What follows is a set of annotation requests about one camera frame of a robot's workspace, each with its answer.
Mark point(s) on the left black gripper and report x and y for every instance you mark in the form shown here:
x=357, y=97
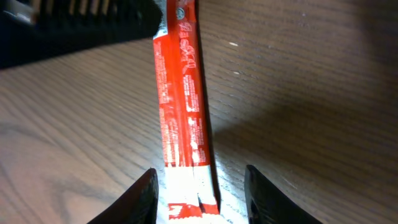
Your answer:
x=40, y=29

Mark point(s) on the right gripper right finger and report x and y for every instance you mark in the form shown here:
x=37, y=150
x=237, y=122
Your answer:
x=266, y=204

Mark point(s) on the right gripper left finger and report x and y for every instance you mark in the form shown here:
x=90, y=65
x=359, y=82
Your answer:
x=137, y=205

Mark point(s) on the red sachet packet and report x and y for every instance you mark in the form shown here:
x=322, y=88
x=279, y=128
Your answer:
x=190, y=195

